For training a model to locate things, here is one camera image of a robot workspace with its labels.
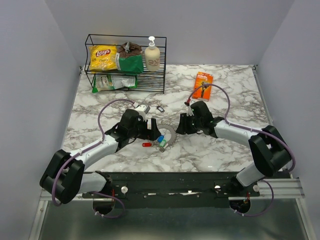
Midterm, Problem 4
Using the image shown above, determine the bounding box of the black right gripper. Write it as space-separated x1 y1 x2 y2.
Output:
175 112 203 135

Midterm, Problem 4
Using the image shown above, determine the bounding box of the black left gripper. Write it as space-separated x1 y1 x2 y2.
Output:
128 116 161 141

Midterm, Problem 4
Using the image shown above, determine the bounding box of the blue key tag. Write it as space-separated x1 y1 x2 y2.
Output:
157 135 164 143

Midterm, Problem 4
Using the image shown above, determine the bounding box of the green key tag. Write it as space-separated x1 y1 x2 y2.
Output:
159 139 167 149

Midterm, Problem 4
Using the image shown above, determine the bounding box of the silver disc keyring holder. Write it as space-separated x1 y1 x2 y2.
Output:
156 124 177 152

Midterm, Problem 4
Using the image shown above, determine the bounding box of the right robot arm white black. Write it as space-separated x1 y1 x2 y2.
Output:
176 101 292 196

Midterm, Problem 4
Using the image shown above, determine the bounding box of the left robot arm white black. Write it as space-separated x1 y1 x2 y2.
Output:
39 109 161 204

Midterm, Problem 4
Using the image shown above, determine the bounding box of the black key tag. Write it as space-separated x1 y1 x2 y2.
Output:
156 106 165 113

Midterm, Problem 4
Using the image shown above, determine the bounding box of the orange razor box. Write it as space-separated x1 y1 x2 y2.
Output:
192 71 214 102

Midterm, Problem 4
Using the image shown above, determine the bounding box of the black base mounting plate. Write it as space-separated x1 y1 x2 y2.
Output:
81 171 261 210

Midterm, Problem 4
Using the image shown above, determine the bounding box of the green white snack bag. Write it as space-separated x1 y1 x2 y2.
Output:
92 75 137 93

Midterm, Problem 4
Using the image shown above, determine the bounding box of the green brown snack bag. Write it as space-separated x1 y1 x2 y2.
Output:
115 42 144 74

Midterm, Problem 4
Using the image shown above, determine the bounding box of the cream soap pump bottle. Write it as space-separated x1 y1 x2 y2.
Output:
144 36 160 72

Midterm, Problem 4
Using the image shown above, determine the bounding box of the yellow Lays chips bag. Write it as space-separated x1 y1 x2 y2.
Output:
89 45 117 71

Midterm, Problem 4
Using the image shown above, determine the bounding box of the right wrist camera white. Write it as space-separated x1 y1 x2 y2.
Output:
184 98 196 116

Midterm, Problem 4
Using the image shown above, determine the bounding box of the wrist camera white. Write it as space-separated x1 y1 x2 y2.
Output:
184 98 196 116
134 104 151 121

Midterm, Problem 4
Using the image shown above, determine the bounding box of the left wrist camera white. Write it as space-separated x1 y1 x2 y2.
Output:
134 104 151 121

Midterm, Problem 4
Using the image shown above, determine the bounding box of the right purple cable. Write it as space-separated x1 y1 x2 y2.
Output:
186 83 296 173

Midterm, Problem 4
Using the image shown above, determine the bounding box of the black wire shelf rack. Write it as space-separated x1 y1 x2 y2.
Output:
82 34 167 93

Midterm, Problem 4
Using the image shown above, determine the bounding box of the aluminium frame rail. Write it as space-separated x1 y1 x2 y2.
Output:
40 178 305 201

